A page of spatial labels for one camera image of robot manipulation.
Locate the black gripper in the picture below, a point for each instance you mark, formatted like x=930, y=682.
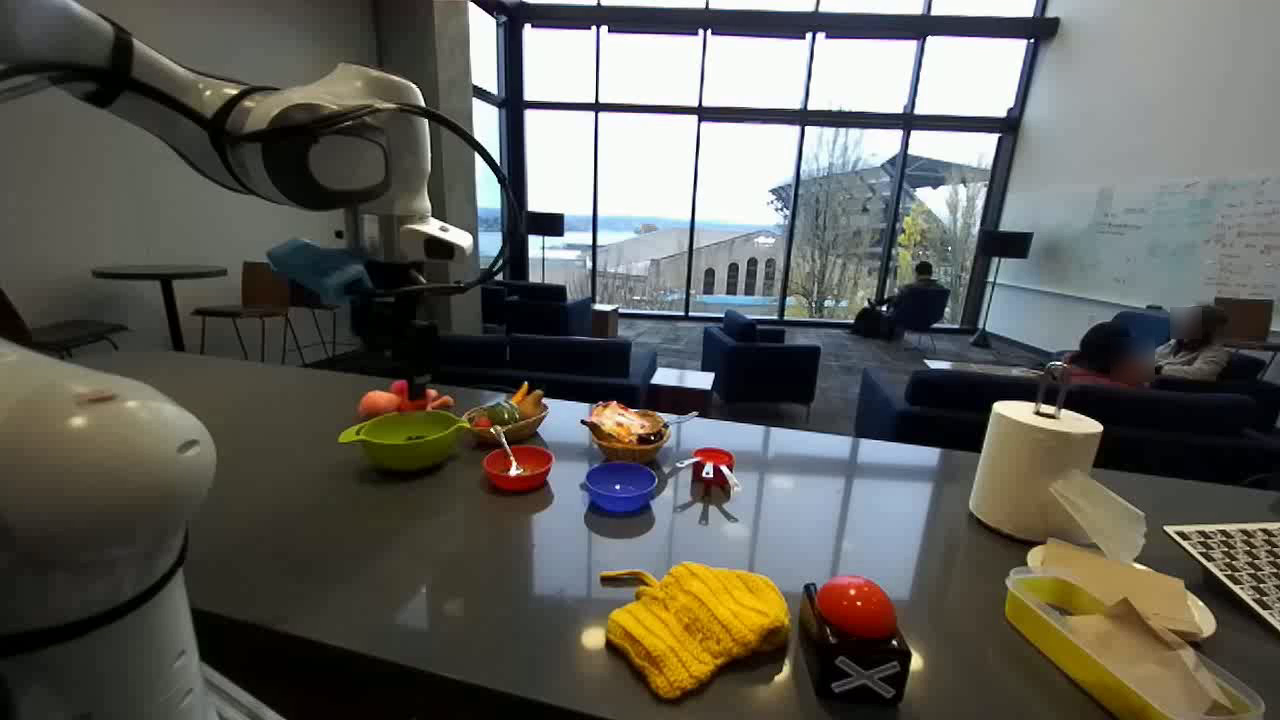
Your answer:
x=392, y=302

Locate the yellow knitted cloth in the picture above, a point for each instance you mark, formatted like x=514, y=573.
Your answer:
x=700, y=627

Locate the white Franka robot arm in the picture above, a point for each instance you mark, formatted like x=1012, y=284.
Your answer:
x=93, y=493

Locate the red toy fruit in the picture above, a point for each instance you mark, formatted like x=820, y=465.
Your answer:
x=424, y=398

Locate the peach toy fruit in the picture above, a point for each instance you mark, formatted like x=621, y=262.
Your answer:
x=376, y=401

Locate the green bowl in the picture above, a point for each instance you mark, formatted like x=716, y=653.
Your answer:
x=405, y=443

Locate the bowl of toy fruit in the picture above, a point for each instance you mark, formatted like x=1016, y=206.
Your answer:
x=506, y=420

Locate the long dark blue sofa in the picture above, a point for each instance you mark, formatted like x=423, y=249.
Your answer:
x=534, y=361

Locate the white spoon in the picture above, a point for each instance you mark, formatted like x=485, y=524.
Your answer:
x=510, y=454

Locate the dark blue window armchair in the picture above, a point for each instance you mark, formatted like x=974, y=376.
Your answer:
x=534, y=308

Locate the blue lounge chair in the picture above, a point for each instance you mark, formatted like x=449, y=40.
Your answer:
x=1144, y=327
x=318, y=271

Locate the red bowl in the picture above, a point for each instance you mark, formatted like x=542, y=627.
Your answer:
x=523, y=468

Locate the brown wooden chair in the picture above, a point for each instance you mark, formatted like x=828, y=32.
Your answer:
x=263, y=297

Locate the black speaker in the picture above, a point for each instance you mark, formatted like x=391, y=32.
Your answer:
x=1005, y=245
x=547, y=227

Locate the wicker basket with bread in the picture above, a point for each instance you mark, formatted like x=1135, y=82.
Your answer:
x=627, y=432

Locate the blue bowl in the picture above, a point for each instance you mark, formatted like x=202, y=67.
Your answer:
x=616, y=489

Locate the wooden side table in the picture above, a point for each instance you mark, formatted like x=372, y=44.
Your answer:
x=683, y=386

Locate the dark round table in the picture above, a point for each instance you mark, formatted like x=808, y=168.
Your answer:
x=163, y=272

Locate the red measuring cups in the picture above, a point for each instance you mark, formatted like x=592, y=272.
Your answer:
x=712, y=468

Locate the dark low chair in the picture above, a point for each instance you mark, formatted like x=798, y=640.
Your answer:
x=60, y=328

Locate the person seated by window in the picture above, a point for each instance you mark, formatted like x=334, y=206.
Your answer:
x=918, y=302

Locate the red button black box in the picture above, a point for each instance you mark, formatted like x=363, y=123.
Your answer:
x=858, y=627

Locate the short dark blue sofa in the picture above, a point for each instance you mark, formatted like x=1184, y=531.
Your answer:
x=984, y=406

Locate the white paper towel roll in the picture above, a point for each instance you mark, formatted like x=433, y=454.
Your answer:
x=1027, y=474

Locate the person in red top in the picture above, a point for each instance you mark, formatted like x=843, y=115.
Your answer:
x=1103, y=357

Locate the yellow plastic tray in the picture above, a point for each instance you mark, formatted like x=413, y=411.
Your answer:
x=1055, y=628

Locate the clear plastic lid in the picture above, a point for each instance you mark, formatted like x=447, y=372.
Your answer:
x=1103, y=515

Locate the person with short dark hair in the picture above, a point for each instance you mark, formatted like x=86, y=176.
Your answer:
x=1188, y=349

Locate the grey perforated tray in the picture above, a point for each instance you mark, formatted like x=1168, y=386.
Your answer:
x=1241, y=563

